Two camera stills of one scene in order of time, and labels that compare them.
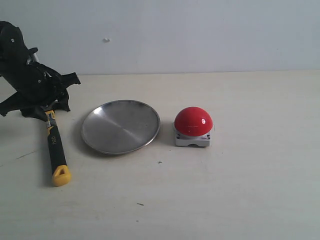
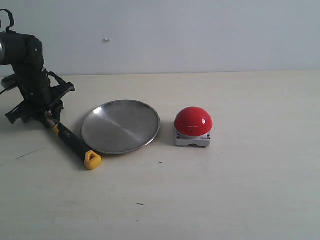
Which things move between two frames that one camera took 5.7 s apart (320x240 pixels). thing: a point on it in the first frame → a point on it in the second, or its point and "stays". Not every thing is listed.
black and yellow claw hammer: [61, 175] → [92, 160]
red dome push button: [193, 125] stays
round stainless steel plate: [120, 127] stays
